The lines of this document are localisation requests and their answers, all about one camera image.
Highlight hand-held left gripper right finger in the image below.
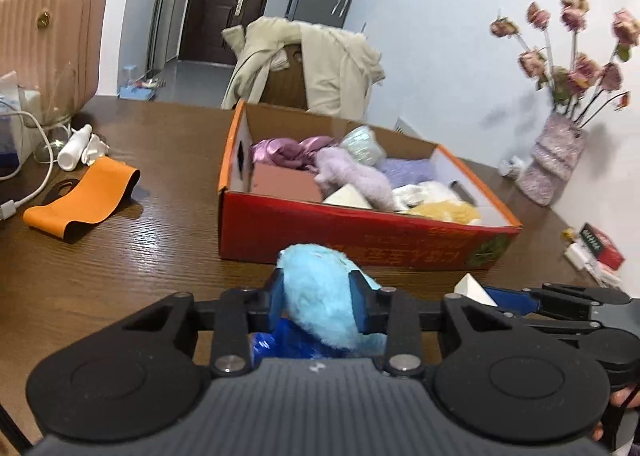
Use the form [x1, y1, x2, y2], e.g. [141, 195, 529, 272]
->
[350, 272, 531, 377]

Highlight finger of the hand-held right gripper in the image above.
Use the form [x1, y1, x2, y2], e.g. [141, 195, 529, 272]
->
[502, 312, 603, 338]
[484, 282, 632, 317]

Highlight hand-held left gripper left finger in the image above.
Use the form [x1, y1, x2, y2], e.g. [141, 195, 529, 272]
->
[107, 268, 287, 377]

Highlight white foam wedge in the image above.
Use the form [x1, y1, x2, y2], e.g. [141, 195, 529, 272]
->
[454, 273, 499, 308]
[322, 184, 374, 210]

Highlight light blue plush toy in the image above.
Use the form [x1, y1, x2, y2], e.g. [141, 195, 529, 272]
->
[276, 243, 386, 351]

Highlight orange red cardboard box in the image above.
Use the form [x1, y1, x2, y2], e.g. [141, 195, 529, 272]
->
[217, 99, 523, 272]

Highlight person's right hand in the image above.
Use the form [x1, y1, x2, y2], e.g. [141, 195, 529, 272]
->
[590, 382, 640, 442]

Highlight blue shiny wrapper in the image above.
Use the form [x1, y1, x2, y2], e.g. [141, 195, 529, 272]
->
[249, 318, 387, 368]

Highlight white power adapter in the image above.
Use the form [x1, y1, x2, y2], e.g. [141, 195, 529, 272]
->
[564, 242, 601, 273]

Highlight yellow and white plush toy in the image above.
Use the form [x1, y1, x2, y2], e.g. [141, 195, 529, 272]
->
[392, 180, 482, 226]

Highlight lavender plush toy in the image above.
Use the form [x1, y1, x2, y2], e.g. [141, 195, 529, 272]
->
[314, 147, 397, 213]

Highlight lavender knit cloth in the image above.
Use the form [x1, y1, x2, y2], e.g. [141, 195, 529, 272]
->
[377, 158, 437, 190]

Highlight fuzzy pink vase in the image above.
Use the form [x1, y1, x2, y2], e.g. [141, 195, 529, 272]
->
[515, 113, 587, 208]

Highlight brown pink block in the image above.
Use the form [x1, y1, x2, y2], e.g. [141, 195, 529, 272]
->
[249, 163, 324, 203]

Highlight iridescent white pouf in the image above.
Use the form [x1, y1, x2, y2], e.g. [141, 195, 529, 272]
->
[341, 126, 387, 168]

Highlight pink purple satin scrunchie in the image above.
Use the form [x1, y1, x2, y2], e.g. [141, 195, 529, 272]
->
[295, 135, 342, 171]

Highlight pink satin cloth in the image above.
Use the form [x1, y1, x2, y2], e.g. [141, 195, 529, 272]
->
[251, 137, 303, 169]

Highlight crumpled white tissue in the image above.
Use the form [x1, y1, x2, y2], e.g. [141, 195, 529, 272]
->
[81, 134, 111, 167]

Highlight white plastic bottle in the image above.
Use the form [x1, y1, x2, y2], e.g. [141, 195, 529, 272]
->
[56, 124, 94, 172]

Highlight brown chair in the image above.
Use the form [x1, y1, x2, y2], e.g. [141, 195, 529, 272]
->
[260, 43, 309, 110]

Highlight dried pink flowers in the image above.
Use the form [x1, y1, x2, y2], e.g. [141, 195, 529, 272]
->
[489, 0, 640, 131]

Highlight beige coat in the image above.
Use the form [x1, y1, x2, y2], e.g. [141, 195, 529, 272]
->
[221, 16, 387, 123]

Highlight glass jar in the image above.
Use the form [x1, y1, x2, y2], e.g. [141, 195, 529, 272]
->
[29, 58, 87, 164]

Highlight blue and white package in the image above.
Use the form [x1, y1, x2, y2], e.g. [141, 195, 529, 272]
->
[0, 71, 43, 178]

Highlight dark brown door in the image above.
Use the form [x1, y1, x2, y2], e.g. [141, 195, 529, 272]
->
[179, 0, 284, 65]

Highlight pink hard suitcase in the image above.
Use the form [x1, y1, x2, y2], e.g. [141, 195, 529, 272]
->
[0, 0, 107, 128]

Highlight orange strap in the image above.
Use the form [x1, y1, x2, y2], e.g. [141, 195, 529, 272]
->
[22, 156, 142, 243]

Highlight white charging cable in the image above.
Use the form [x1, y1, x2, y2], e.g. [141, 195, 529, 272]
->
[0, 108, 55, 222]

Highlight grey metal door frame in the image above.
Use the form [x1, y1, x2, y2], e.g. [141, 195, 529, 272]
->
[146, 0, 195, 73]

